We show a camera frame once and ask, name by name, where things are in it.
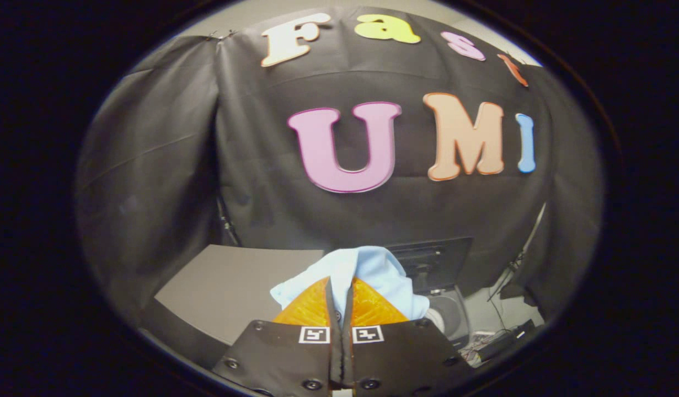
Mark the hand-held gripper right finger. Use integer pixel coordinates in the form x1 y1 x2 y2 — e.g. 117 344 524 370
342 277 475 395

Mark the grey and white cabinet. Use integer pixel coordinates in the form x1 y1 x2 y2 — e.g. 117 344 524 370
140 244 326 371

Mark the black box on floor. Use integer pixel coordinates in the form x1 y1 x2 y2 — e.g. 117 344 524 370
465 319 538 363

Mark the black backdrop cloth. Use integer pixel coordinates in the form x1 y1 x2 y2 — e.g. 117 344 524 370
74 6 603 326

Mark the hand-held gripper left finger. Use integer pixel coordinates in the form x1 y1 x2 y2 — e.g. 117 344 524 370
212 277 345 395

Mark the light blue shirt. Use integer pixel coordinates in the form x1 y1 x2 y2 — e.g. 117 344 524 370
270 246 431 326

